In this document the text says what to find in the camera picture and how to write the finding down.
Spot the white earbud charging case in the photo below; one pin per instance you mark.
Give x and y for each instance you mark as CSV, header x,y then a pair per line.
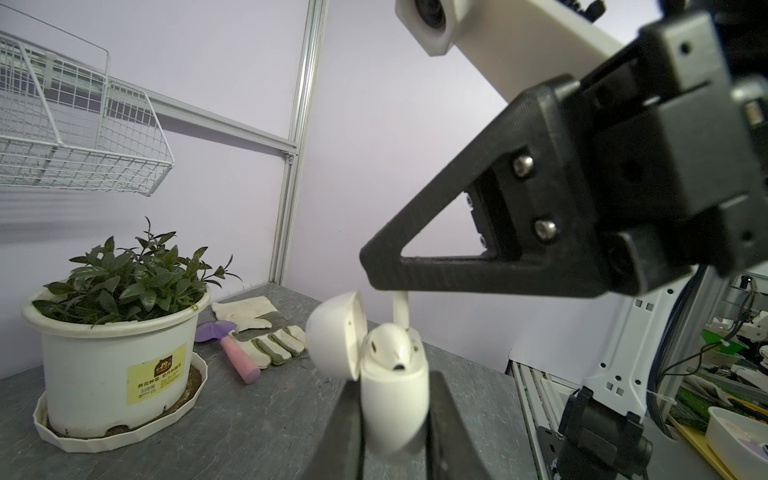
x,y
395,404

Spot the purple pink garden trowel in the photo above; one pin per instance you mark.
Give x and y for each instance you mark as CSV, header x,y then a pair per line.
x,y
221,330

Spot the white earbud one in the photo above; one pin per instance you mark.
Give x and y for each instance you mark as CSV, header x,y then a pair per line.
x,y
401,311
390,346

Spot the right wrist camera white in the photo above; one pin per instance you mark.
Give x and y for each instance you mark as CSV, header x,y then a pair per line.
x,y
513,44

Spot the potted green plant white pot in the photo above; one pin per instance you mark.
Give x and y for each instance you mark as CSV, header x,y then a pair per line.
x,y
118,333

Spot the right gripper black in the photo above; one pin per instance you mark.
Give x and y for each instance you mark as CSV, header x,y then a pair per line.
x,y
671,133

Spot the long white wire basket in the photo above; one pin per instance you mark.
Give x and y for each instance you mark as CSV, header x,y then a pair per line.
x,y
66,122

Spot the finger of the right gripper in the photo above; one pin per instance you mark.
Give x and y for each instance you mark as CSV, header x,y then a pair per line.
x,y
530,203

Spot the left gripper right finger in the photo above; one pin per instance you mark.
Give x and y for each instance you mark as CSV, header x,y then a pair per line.
x,y
450,453

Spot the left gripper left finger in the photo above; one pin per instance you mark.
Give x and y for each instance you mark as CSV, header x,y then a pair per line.
x,y
340,453

